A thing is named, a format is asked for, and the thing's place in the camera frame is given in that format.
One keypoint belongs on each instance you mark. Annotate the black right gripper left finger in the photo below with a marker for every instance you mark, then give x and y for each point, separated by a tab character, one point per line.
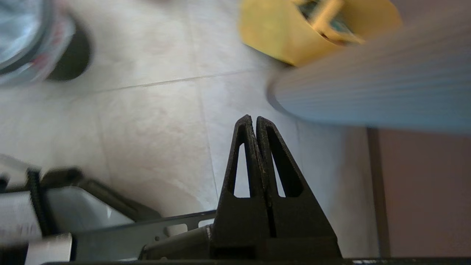
239	221

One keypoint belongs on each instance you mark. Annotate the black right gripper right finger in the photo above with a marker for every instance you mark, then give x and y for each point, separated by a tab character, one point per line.
301	221

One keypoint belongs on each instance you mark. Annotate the white trash bag red print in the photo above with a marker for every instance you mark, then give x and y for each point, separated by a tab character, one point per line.
22	29

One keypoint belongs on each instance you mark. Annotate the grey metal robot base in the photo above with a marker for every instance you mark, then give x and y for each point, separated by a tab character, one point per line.
121	235

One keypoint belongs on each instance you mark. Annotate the yellow plastic shopping bag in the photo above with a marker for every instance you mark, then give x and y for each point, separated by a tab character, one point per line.
272	33

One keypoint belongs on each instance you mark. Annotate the black trash bin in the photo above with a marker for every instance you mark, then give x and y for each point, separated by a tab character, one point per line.
75	55

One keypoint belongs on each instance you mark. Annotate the grey ribbed round object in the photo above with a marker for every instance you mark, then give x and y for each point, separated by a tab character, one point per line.
386	84

